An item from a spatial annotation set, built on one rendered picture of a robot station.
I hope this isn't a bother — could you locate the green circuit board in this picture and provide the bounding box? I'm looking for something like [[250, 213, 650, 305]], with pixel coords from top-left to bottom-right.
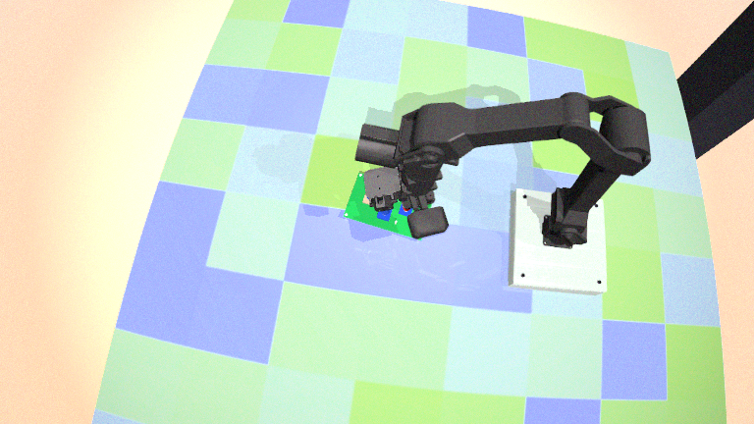
[[343, 173, 414, 238]]

